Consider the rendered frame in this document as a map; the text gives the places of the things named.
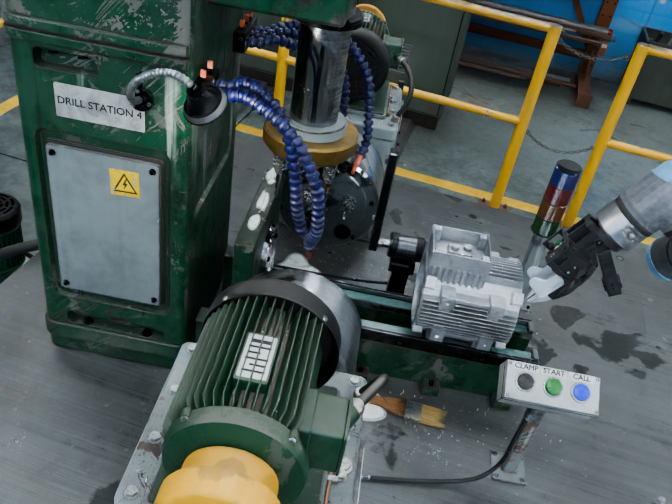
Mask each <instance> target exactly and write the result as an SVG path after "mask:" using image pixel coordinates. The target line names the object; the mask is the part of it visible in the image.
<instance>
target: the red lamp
mask: <svg viewBox="0 0 672 504"><path fill-rule="evenodd" d="M573 191H574V190H571V191H564V190H560V189H558V188H556V187H554V186H553V185H552V184H551V183H550V181H549V184H548V186H547V188H546V191H545V194H544V196H543V197H544V199H545V201H546V202H548V203H549V204H551V205H554V206H557V207H565V206H567V205H568V203H569V201H570V198H571V196H572V193H573Z"/></svg>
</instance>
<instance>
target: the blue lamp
mask: <svg viewBox="0 0 672 504"><path fill-rule="evenodd" d="M580 174H581V173H578V174H570V173H566V172H564V171H562V170H560V169H559V168H558V166H557V165H556V166H555V168H554V171H553V173H552V176H551V178H550V183H551V184H552V185H553V186H554V187H556V188H558V189H560V190H564V191H571V190H574V189H575V186H576V183H577V181H578V179H579V177H580Z"/></svg>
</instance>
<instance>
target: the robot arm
mask: <svg viewBox="0 0 672 504"><path fill-rule="evenodd" d="M658 230H661V232H662V233H663V234H664V235H665V236H661V237H658V238H657V239H655V240H654V241H653V242H652V243H651V244H650V246H649V247H648V249H647V253H646V261H647V265H648V267H649V269H650V270H651V272H652V273H653V274H654V275H655V276H657V277H658V278H660V279H662V280H666V281H672V159H670V160H667V161H665V162H664V163H662V164H661V165H659V166H658V167H657V168H654V169H652V170H651V172H650V173H648V174H647V175H646V176H645V177H643V178H642V179H641V180H639V181H638V182H637V183H635V184H634V185H633V186H631V187H630V188H629V189H627V190H626V191H625V192H623V193H622V194H621V195H620V196H618V197H617V198H615V199H614V200H612V201H611V202H610V203H608V204H607V205H606V206H604V207H603V208H602V209H600V210H599V211H598V212H597V219H596V218H595V217H594V216H593V215H591V214H590V213H588V214H587V215H586V216H585V217H583V218H582V219H581V220H579V221H578V222H577V223H575V224H574V225H573V226H571V227H570V228H569V229H568V230H566V229H564V228H563V227H562V228H561V229H560V230H559V231H557V232H556V233H555V234H553V235H552V236H551V237H549V238H548V239H547V240H546V241H544V242H543V243H542V244H543V245H544V246H545V247H546V248H548V249H549V251H548V252H547V256H545V260H546V264H547V265H548V266H547V267H545V268H539V267H535V266H532V267H530V268H529V269H528V270H527V274H528V276H529V277H530V279H531V280H530V281H529V285H530V286H531V288H532V291H531V292H530V294H529V295H528V297H527V301H528V302H529V303H534V302H543V301H548V300H551V299H552V300H555V299H558V298H560V297H563V296H566V295H568V294H570V293H571V292H573V291H574V290H575V289H577V288H578V287H579V286H580V285H582V284H583V283H584V282H585V281H586V280H587V279H588V278H590V277H591V276H592V274H593V273H594V271H595V270H596V268H597V267H598V262H597V257H596V253H597V256H598V260H599V264H600V267H601V271H602V276H603V277H602V278H601V279H602V286H603V287H604V290H605V292H606V291H607V294H608V296H609V297H611V296H616V295H621V294H622V292H621V288H622V280H621V278H620V277H619V274H617V273H616V269H615V265H614V261H613V257H612V254H611V250H613V251H614V252H618V251H620V250H621V249H626V250H630V249H632V248H633V247H634V246H636V245H637V244H639V243H640V242H642V241H643V240H644V239H646V238H647V237H649V236H651V235H652V234H654V233H655V232H657V231H658ZM557 234H560V235H561V236H562V237H563V238H562V239H559V240H558V241H557V242H556V244H554V243H553V242H551V243H550V242H548V241H549V240H551V239H552V238H553V237H555V236H556V235H557ZM564 278H565V280H563V279H564Z"/></svg>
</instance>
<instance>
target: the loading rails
mask: <svg viewBox="0 0 672 504"><path fill-rule="evenodd" d="M328 280H329V281H331V282H333V283H334V284H336V285H337V286H338V287H340V288H341V289H342V290H343V291H344V292H345V293H346V294H347V295H348V296H349V297H350V298H351V300H352V301H353V303H354V304H355V306H356V308H357V310H358V312H359V315H360V320H361V335H360V342H359V349H358V356H357V363H356V370H355V375H357V376H361V377H363V378H365V380H366V382H367V380H368V374H369V373H374V374H379V375H381V374H387V375H388V376H389V377H394V378H399V379H404V380H409V381H414V382H419V383H421V385H420V393H421V394H425V395H430V396H435V397H437V396H438V394H439V391H440V387H444V388H449V389H454V390H459V391H464V392H469V393H474V394H479V395H484V396H489V397H491V407H492V408H495V409H500V410H505V411H509V409H510V407H511V404H508V403H503V402H498V401H497V400H496V399H497V389H498V380H499V370H500V364H502V363H503V362H505V360H508V359H510V360H515V361H520V362H525V363H530V364H535V365H539V357H538V351H537V349H533V350H532V353H530V352H525V351H526V348H527V346H528V344H529V342H530V340H531V337H532V335H533V333H534V326H533V322H532V320H531V319H526V318H521V317H519V318H517V323H516V327H515V330H513V334H512V337H511V339H509V342H508V344H506V345H505V349H499V348H494V347H492V346H491V348H490V351H484V350H479V349H475V348H474V347H470V342H467V341H461V340H456V339H451V338H446V337H444V338H443V341H442V342H438V341H433V340H429V339H428V338H425V330H422V333H417V332H412V331H411V308H412V300H413V296H410V295H405V294H400V293H395V292H390V291H385V290H380V289H375V288H370V287H365V286H360V285H355V284H350V283H345V282H340V281H335V280H330V279H328Z"/></svg>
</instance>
